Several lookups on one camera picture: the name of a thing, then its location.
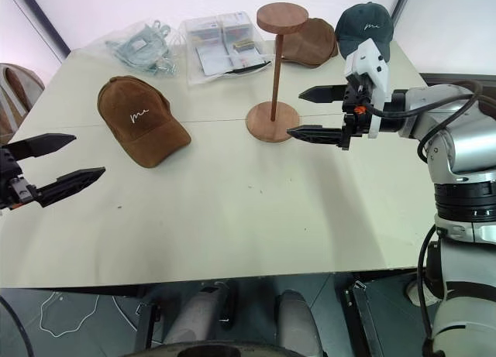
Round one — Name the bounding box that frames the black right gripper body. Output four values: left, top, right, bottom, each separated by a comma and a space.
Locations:
337, 73, 384, 152

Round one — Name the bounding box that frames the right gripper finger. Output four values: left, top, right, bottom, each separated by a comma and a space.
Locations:
298, 84, 349, 105
286, 125, 346, 147

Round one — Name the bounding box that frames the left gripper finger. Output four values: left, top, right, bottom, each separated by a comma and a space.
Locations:
7, 132, 78, 161
37, 166, 107, 208

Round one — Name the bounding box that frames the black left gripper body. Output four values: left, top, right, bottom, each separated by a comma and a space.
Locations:
0, 146, 40, 211

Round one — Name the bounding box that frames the brown cap with white embroidery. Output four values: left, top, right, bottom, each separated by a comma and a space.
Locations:
96, 75, 192, 169

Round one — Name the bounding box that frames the wooden hat stand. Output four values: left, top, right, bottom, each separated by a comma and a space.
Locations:
246, 3, 310, 143

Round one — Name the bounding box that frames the plain brown cap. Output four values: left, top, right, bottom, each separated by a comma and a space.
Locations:
281, 18, 339, 69

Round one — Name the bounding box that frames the white and brown chair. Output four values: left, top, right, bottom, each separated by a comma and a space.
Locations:
0, 62, 46, 146

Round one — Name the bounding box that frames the dark green cap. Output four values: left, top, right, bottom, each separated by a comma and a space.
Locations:
334, 1, 394, 64

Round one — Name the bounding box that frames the clear plastic bag of cards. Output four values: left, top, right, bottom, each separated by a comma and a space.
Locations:
181, 11, 273, 88

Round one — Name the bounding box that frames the plastic bag of pale blue items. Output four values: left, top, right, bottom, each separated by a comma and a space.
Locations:
105, 19, 181, 78

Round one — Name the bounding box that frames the black metal table leg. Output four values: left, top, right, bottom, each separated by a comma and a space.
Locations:
134, 301, 161, 351
342, 280, 385, 353

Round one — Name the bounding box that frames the grey rounded robot leg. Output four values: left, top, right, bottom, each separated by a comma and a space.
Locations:
163, 283, 230, 348
274, 289, 326, 357

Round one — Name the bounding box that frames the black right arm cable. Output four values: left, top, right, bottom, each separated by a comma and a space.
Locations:
363, 80, 491, 165

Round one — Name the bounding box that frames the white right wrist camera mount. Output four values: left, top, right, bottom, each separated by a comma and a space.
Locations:
344, 39, 394, 139

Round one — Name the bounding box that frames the thin white floor cable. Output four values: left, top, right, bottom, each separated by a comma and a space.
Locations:
37, 290, 99, 338

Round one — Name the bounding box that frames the thick black body cable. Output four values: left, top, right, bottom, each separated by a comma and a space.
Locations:
415, 222, 442, 357

